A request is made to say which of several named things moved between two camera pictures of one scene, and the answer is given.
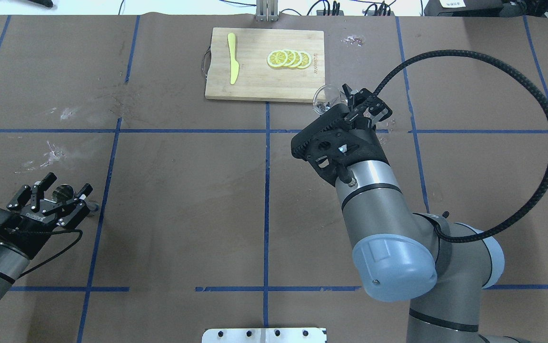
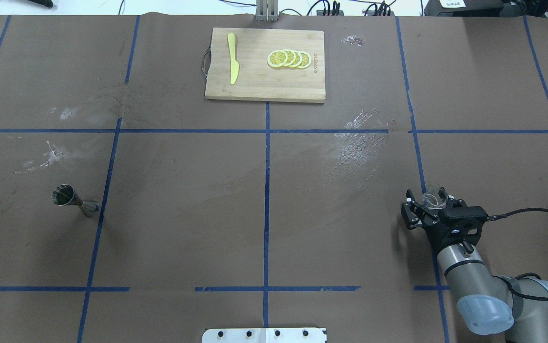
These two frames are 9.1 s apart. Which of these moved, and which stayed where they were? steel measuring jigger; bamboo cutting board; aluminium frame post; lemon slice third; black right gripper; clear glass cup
Moved: clear glass cup; black right gripper
Stayed: bamboo cutting board; steel measuring jigger; aluminium frame post; lemon slice third
